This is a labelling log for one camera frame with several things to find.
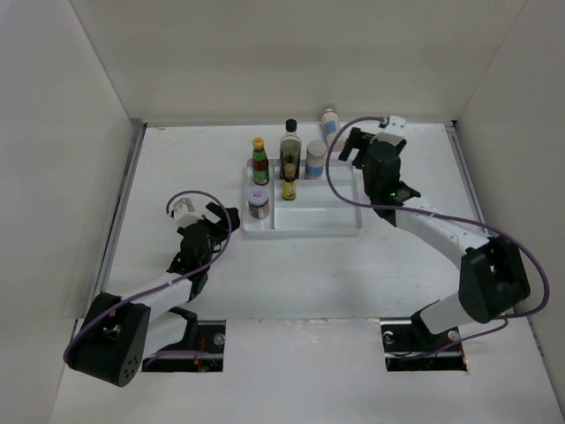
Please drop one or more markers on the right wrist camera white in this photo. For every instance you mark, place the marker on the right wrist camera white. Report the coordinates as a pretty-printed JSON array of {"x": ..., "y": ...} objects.
[{"x": 393, "y": 124}]

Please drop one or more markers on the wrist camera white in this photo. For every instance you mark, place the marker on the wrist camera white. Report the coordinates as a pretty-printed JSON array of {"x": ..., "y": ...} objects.
[
  {"x": 393, "y": 124},
  {"x": 183, "y": 213}
]

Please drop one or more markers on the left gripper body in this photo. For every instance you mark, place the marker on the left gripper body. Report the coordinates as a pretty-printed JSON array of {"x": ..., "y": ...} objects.
[{"x": 215, "y": 235}]

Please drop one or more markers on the blue label white canister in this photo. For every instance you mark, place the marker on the blue label white canister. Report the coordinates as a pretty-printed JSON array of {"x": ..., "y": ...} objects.
[
  {"x": 315, "y": 159},
  {"x": 330, "y": 125}
]

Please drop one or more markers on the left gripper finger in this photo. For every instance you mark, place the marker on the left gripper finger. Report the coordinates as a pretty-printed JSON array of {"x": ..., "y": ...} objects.
[
  {"x": 234, "y": 216},
  {"x": 220, "y": 213}
]

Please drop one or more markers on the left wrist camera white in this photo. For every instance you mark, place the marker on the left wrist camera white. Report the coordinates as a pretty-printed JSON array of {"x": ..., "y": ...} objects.
[{"x": 183, "y": 213}]

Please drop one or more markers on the green label chili sauce bottle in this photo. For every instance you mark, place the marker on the green label chili sauce bottle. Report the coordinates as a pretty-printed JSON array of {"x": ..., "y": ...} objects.
[{"x": 260, "y": 165}]

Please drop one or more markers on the small yellow label bottle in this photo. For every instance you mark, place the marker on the small yellow label bottle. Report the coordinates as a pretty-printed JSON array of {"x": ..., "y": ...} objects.
[{"x": 289, "y": 190}]

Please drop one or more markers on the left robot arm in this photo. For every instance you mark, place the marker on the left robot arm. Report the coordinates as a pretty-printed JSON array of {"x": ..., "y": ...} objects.
[{"x": 153, "y": 329}]

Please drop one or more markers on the white divided tray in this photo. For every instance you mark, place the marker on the white divided tray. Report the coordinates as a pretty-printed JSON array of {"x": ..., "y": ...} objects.
[{"x": 315, "y": 213}]

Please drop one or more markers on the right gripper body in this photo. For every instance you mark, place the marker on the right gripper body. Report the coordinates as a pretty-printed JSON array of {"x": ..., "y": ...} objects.
[{"x": 369, "y": 188}]

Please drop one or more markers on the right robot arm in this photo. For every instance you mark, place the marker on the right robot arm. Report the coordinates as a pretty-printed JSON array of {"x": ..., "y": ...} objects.
[{"x": 492, "y": 277}]

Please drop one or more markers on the dark spice jar white lid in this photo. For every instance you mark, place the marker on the dark spice jar white lid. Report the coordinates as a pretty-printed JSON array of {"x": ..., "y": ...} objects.
[{"x": 258, "y": 201}]

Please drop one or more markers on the tall dark soy sauce bottle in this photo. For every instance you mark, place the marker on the tall dark soy sauce bottle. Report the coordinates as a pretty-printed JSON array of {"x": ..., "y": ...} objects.
[{"x": 290, "y": 148}]

